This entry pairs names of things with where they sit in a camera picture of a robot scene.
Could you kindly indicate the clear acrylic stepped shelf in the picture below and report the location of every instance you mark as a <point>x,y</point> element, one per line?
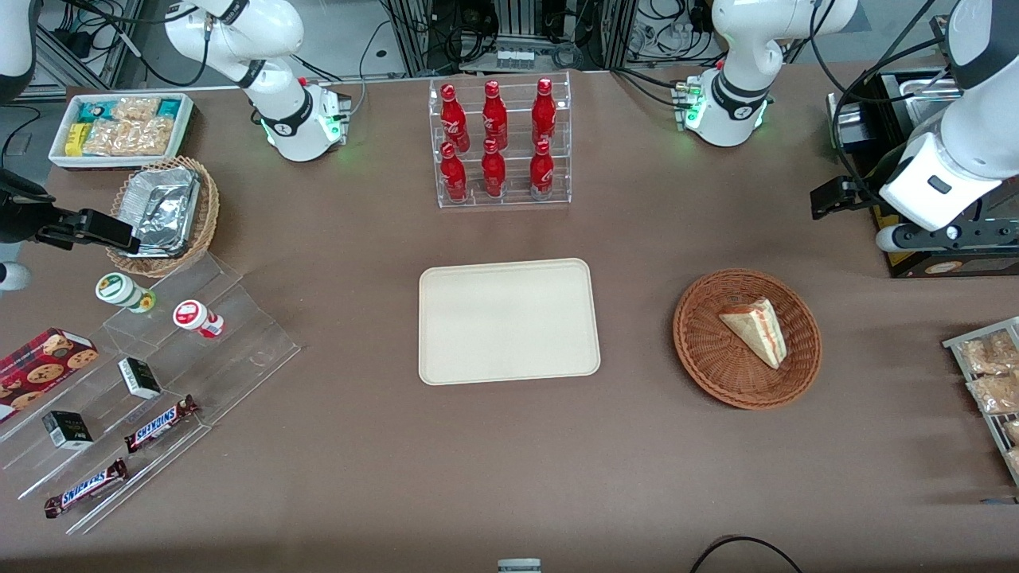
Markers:
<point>239,342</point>

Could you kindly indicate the triangular sandwich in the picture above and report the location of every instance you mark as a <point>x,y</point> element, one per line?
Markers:
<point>758,330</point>

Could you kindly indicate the snickers chocolate bar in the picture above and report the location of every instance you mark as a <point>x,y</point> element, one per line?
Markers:
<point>86,488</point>
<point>159,424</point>

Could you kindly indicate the white power strip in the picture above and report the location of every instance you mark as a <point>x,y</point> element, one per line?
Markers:
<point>514,59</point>

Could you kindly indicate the small black carton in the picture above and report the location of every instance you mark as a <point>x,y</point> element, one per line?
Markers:
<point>68,430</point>
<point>140,378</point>

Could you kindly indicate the small grey white device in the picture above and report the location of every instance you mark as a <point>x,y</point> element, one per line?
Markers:
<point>519,566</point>

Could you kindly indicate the white rectangular snack bin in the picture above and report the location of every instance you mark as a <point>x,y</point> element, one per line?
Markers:
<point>185,131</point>

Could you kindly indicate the aluminium frame rack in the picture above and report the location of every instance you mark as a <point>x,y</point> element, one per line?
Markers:
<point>517,24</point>

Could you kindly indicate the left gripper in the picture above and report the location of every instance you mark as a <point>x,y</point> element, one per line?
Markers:
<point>865,192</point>

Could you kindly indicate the clear acrylic bottle rack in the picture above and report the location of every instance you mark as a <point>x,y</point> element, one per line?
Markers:
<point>513,171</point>

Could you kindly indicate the beige plastic tray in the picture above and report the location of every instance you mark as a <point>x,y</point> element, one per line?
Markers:
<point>509,326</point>

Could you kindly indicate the brown wicker basket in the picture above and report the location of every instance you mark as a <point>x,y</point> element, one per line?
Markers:
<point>716,358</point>

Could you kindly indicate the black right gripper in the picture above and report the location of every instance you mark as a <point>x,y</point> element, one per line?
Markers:
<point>17,213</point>

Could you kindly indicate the green snack packet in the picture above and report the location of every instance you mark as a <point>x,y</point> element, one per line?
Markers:
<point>92,111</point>

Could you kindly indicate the green lid yogurt cup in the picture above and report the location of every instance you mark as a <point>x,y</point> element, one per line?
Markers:
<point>119,290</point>

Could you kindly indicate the small grey metal box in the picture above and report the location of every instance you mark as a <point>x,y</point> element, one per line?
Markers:
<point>850,127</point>

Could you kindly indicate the stacked aluminium foil containers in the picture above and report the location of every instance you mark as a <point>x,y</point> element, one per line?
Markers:
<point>163,208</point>

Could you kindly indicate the black food warmer cabinet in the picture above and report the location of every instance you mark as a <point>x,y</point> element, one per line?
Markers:
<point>899,95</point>

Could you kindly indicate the red cookie box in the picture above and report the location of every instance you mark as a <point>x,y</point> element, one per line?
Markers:
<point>44,366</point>

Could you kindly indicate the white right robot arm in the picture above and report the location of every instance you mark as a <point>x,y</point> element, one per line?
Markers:
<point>290,119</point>

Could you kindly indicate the small clear cracker bag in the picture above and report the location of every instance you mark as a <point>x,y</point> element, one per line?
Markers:
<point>135,109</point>

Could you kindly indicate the clear bag of snacks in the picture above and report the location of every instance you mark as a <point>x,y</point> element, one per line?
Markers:
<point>1013,431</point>
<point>995,394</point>
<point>1013,461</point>
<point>991,354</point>

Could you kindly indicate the large clear cracker bag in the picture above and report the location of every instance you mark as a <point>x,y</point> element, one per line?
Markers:
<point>131,137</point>

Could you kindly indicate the teal snack packet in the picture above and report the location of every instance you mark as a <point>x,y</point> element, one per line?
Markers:
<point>169,108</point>

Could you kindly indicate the red lid yogurt cup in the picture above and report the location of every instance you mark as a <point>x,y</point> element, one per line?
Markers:
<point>193,316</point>

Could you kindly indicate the red cola bottle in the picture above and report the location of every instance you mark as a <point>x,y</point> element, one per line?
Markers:
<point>454,119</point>
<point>454,177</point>
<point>544,113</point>
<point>541,173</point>
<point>493,173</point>
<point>494,118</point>

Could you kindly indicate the light tan wicker basket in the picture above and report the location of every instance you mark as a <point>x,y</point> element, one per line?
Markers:
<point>208,215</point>

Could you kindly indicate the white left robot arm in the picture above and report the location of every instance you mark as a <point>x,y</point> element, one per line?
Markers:
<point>740,79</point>

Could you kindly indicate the yellow snack packet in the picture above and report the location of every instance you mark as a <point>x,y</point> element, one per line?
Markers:
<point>75,139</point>

